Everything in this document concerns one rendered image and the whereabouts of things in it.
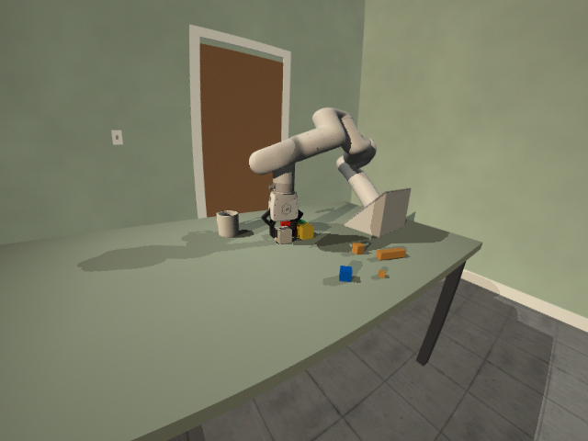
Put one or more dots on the red cube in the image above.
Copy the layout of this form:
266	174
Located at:
287	223

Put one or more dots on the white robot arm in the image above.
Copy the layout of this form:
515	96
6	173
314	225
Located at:
328	135

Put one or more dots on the blue cube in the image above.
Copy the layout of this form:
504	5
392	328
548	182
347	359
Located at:
345	273

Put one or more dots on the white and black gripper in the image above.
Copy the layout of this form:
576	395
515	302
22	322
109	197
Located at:
283	206

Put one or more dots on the grey mug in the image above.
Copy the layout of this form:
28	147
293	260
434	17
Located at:
228	226

